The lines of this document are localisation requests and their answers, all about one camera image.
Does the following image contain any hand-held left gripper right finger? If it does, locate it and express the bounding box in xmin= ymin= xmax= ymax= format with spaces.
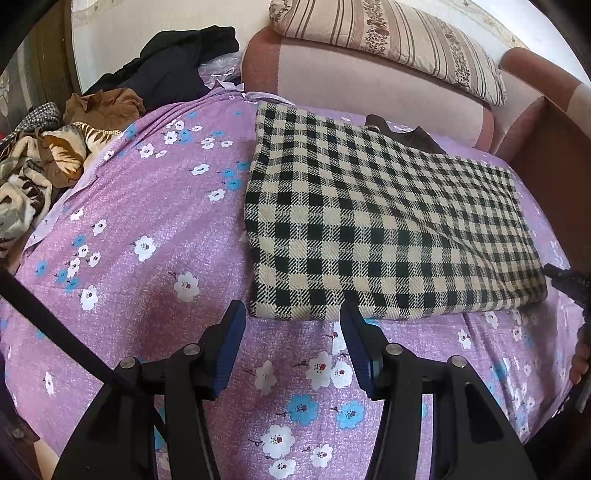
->
xmin=339 ymin=300 xmax=539 ymax=480

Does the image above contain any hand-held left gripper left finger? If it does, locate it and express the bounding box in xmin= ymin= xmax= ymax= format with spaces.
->
xmin=51 ymin=299 xmax=247 ymax=480

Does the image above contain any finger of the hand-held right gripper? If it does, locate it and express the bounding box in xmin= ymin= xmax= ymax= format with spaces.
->
xmin=542 ymin=263 xmax=591 ymax=324

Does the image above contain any black beige checked coat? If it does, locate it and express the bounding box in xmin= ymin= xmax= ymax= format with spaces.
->
xmin=244 ymin=102 xmax=549 ymax=321

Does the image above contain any black clothes pile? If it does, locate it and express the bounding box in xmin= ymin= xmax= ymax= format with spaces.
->
xmin=88 ymin=25 xmax=241 ymax=100

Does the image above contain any person's right hand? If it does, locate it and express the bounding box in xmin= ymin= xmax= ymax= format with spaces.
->
xmin=569 ymin=318 xmax=591 ymax=387

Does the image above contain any purple floral bedsheet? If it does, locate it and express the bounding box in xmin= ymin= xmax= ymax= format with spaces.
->
xmin=0 ymin=69 xmax=583 ymax=480

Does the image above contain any brown wooden board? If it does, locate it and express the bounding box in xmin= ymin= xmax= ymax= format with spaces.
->
xmin=496 ymin=80 xmax=591 ymax=273

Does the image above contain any tiger print blanket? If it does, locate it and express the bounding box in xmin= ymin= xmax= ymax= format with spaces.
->
xmin=0 ymin=121 xmax=114 ymax=259

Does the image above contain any brown garment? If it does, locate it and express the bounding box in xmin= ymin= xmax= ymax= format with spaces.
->
xmin=64 ymin=88 xmax=147 ymax=127

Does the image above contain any houndstooth garment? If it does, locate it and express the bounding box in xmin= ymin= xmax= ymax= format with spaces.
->
xmin=16 ymin=102 xmax=63 ymax=134

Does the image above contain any striped floral pillow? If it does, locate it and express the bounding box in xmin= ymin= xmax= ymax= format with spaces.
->
xmin=269 ymin=0 xmax=508 ymax=107

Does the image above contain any wooden wardrobe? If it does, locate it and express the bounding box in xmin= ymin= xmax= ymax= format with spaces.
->
xmin=9 ymin=0 xmax=84 ymax=100

